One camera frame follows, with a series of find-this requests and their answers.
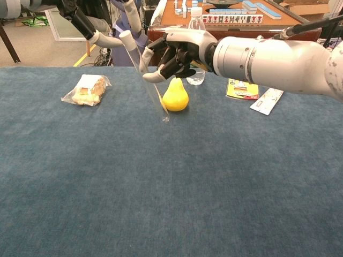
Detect green bag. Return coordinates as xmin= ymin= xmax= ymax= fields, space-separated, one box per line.
xmin=21 ymin=16 xmax=50 ymax=27

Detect clear glass test tube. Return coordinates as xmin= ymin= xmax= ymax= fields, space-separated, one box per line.
xmin=120 ymin=37 xmax=170 ymax=123

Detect blue felt table cover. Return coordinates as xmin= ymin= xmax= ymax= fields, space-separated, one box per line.
xmin=0 ymin=66 xmax=343 ymax=257

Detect tangled black floor cables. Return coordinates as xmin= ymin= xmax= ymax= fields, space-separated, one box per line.
xmin=93 ymin=42 xmax=113 ymax=67

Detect bagged bread snack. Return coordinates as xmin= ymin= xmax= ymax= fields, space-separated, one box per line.
xmin=61 ymin=74 xmax=112 ymax=107

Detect yellow toy pear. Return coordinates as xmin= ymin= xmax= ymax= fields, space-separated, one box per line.
xmin=162 ymin=77 xmax=189 ymax=112

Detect clear water bottle green label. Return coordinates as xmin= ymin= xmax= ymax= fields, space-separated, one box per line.
xmin=186 ymin=7 xmax=207 ymax=86

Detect face-showing mahjong tile row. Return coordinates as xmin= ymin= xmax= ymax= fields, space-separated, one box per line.
xmin=202 ymin=14 xmax=264 ymax=24

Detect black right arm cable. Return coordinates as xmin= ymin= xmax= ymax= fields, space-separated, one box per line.
xmin=278 ymin=14 xmax=343 ymax=49

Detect razor on yellow card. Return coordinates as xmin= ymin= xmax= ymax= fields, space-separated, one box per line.
xmin=226 ymin=78 xmax=260 ymax=100

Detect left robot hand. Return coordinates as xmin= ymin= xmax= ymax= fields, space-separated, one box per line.
xmin=0 ymin=0 xmax=143 ymax=48

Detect white toothpaste tube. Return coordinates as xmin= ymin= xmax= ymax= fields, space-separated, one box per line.
xmin=249 ymin=87 xmax=284 ymax=116

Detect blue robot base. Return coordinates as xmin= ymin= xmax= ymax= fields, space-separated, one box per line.
xmin=110 ymin=0 xmax=150 ymax=67

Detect small white stopper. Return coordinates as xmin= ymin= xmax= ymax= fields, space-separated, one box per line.
xmin=118 ymin=29 xmax=136 ymax=51

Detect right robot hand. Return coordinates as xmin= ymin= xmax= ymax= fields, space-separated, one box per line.
xmin=140 ymin=28 xmax=219 ymax=85

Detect dark round dish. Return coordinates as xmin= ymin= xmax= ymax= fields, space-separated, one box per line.
xmin=206 ymin=0 xmax=239 ymax=6

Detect cardboard box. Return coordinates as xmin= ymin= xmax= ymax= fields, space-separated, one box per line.
xmin=284 ymin=0 xmax=330 ymax=25

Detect brown mahjong table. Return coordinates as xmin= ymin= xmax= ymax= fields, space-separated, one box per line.
xmin=147 ymin=0 xmax=322 ymax=67

